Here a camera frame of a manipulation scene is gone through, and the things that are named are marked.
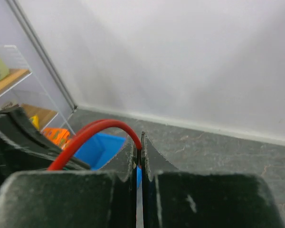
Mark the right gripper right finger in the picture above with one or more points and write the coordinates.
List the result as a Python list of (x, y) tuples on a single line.
[(180, 199)]

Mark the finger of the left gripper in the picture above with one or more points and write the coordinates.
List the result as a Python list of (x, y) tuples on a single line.
[(22, 146)]

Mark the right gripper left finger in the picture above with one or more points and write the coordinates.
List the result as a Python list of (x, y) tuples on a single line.
[(73, 199)]

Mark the yellow candy bag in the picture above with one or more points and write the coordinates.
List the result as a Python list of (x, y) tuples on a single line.
[(35, 121)]

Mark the orange plastic object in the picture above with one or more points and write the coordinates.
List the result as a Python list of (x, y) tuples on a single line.
[(58, 136)]

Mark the blue three-compartment bin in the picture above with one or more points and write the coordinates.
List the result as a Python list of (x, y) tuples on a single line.
[(104, 152)]

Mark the white wire shelf rack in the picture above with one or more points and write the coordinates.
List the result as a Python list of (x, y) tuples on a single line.
[(33, 88)]

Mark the aluminium corner post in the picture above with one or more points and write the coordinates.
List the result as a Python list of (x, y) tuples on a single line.
[(34, 39)]

